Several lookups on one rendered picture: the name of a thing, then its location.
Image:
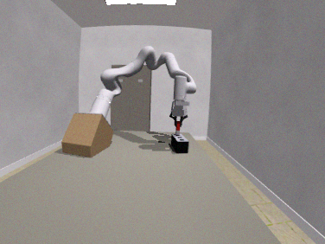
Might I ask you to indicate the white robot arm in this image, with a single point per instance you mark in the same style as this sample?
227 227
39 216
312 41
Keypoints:
183 82

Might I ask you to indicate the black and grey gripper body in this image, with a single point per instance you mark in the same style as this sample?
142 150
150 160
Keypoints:
178 111

